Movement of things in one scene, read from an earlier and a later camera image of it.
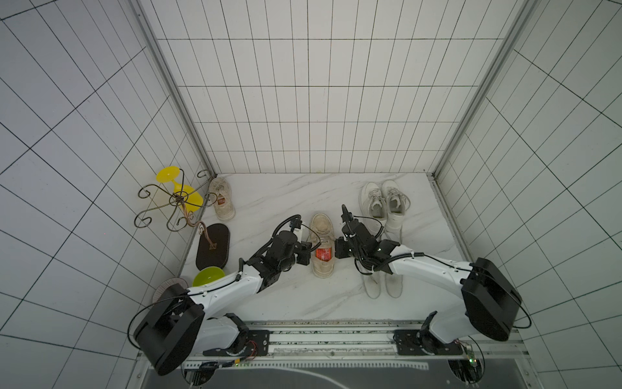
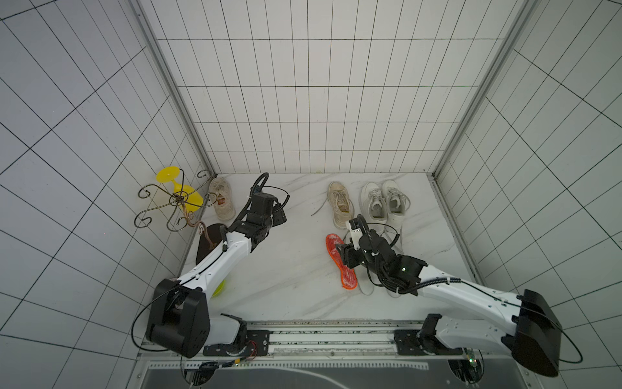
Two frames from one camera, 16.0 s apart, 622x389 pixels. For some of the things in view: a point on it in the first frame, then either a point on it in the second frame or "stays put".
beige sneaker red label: x=221 y=197 stays put
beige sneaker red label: x=322 y=239 → x=338 y=196
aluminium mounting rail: x=319 y=341 stays put
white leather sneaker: x=373 y=207 stays put
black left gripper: x=304 y=249 → x=279 y=215
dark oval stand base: x=219 y=234 stays put
